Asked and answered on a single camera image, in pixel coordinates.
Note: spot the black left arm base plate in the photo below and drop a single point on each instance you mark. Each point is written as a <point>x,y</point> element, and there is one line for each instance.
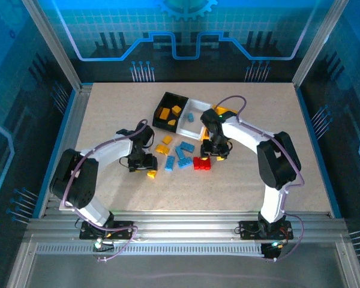
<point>123,230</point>

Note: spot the red lego brick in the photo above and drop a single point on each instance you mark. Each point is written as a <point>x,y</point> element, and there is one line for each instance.
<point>198,163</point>
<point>207,164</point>

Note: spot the white plastic bin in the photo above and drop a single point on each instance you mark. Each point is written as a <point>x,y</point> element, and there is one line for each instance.
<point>195,129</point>

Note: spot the aluminium mounting rail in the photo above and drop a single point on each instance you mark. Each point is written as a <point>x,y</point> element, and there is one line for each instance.
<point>183,225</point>

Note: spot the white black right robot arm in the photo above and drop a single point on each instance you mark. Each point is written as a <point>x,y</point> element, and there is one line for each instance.
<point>243,135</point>

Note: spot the aluminium frame post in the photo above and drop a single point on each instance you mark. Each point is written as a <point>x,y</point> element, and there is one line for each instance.
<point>319,42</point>
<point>52,45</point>

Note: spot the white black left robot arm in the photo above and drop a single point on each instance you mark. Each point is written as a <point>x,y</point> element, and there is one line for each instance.
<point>108,151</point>

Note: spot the yellow plastic bin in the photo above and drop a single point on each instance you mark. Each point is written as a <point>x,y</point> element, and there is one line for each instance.
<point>228,108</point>

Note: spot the blue lego brick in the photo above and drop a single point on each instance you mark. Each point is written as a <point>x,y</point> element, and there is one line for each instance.
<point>190,117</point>
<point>179,153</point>
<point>169,163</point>
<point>187,146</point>
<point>184,163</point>

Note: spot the aluminium side rail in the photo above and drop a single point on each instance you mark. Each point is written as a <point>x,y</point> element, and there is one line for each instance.
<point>76,120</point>

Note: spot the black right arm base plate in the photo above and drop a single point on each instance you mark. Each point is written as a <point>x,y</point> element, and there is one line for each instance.
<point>249,230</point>

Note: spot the black plastic bin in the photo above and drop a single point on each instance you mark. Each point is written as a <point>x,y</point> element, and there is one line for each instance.
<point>165,102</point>

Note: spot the black controller box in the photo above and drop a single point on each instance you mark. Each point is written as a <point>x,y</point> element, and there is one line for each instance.
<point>271,251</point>

